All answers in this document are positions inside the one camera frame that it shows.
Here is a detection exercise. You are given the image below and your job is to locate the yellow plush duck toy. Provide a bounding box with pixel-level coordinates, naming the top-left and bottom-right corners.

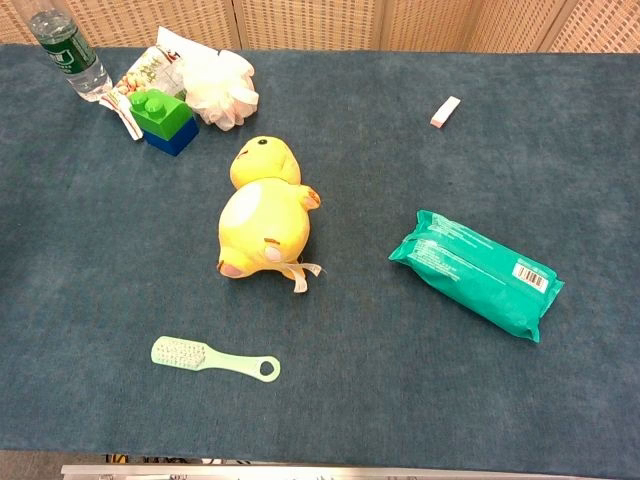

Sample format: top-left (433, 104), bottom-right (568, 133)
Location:
top-left (216, 134), bottom-right (327, 295)

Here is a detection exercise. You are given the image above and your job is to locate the blue toy building block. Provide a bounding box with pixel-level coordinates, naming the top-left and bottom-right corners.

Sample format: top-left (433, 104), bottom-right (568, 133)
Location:
top-left (142, 116), bottom-right (201, 158)

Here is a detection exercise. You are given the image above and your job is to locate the green toy building block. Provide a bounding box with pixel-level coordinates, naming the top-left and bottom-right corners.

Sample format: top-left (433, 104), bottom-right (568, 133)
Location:
top-left (128, 88), bottom-right (194, 139)

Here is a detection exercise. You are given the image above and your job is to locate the blue felt table cloth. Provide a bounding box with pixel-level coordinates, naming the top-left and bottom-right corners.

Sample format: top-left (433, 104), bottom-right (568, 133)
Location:
top-left (0, 43), bottom-right (640, 479)

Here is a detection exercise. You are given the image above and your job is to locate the green wet wipes pack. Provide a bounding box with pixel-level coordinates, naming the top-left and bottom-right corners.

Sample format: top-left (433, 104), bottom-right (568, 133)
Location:
top-left (388, 209), bottom-right (566, 344)

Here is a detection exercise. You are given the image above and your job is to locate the light green brush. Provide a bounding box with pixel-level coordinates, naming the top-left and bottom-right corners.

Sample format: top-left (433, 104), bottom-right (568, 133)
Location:
top-left (150, 335), bottom-right (282, 384)

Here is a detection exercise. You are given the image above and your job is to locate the small white eraser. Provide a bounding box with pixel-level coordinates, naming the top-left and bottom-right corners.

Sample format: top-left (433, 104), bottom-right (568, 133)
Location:
top-left (429, 95), bottom-right (462, 129)

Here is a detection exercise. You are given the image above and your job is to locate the white mesh bath sponge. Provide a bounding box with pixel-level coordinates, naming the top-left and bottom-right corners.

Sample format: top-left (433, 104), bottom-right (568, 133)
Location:
top-left (181, 49), bottom-right (261, 133)

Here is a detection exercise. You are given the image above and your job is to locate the woven rattan folding screen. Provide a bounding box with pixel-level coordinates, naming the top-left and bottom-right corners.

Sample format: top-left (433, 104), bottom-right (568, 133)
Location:
top-left (0, 0), bottom-right (640, 55)

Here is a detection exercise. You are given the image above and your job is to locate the peanut snack bag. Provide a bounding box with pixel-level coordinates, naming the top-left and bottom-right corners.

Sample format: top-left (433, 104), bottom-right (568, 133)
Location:
top-left (98, 25), bottom-right (219, 142)

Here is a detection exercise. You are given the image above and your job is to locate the clear plastic water bottle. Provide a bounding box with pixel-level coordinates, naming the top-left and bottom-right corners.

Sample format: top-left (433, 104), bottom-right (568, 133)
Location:
top-left (11, 0), bottom-right (114, 103)

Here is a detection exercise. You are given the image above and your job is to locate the aluminium frame rail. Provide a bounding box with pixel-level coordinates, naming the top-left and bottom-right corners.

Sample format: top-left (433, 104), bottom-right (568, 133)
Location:
top-left (60, 463), bottom-right (609, 480)

